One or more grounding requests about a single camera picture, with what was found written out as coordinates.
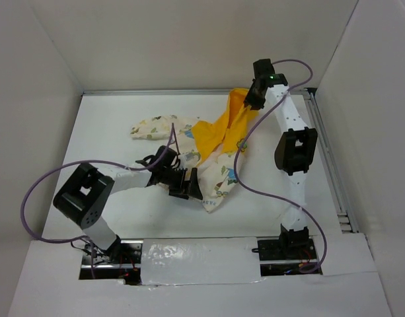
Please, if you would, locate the aluminium frame rail right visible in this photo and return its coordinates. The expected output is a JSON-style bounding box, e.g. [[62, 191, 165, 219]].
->
[[302, 88, 359, 234]]

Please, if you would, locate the purple cable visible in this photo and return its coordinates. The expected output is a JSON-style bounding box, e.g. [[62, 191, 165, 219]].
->
[[233, 58, 329, 274], [20, 118, 182, 244]]

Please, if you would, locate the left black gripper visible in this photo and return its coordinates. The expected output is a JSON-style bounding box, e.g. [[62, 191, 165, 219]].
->
[[161, 166, 202, 199]]

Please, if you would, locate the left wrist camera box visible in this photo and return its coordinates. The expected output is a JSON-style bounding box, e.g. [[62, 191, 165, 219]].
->
[[179, 151, 199, 164]]

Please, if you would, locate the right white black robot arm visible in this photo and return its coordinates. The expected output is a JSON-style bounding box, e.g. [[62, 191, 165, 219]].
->
[[244, 59, 318, 259]]

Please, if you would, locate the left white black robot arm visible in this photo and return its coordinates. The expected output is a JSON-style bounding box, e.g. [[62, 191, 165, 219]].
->
[[53, 145, 203, 264]]

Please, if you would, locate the cream cartoon print yellow-lined jacket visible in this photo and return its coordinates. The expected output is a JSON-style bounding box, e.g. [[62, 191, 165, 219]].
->
[[130, 88, 258, 213]]

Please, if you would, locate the silver foil covered front panel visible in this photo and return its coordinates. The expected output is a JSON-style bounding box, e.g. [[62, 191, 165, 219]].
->
[[141, 237, 262, 286]]

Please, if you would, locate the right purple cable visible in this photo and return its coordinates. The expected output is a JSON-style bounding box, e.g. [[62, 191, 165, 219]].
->
[[233, 58, 329, 274]]

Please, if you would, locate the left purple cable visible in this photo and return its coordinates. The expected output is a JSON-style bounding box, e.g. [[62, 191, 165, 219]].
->
[[20, 118, 182, 244]]

